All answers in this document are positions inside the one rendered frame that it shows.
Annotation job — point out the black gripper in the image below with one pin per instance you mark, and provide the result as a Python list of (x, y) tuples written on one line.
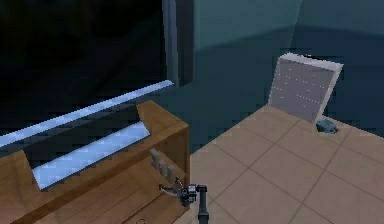
[(187, 195)]

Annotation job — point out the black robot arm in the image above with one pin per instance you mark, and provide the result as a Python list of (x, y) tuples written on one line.
[(203, 206)]

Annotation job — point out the brown wooden television stand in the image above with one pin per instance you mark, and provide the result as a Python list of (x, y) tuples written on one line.
[(160, 123)]

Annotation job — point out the black flat television set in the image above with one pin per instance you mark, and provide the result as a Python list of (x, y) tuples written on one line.
[(83, 50)]

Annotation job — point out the grey chest of drawers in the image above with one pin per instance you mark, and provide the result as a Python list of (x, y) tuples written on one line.
[(300, 88)]

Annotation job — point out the blue-grey lump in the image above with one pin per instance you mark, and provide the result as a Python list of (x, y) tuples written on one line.
[(326, 126)]

